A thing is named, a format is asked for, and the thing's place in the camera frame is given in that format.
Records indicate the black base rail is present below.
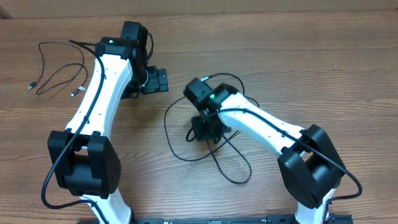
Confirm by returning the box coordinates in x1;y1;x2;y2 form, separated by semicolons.
77;213;354;224

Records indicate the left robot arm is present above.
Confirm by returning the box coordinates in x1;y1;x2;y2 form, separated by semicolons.
41;21;169;223

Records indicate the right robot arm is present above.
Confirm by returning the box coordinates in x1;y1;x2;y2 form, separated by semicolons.
183;78;344;223

